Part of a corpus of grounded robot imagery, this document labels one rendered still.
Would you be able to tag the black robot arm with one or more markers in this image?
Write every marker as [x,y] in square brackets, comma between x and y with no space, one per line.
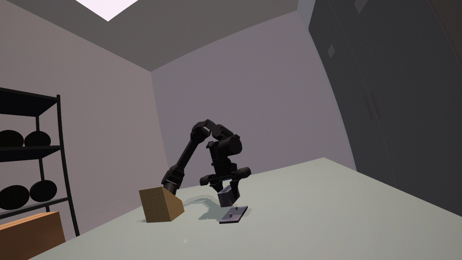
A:
[228,144]

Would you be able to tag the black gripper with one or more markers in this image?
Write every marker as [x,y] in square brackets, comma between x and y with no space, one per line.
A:
[223,171]

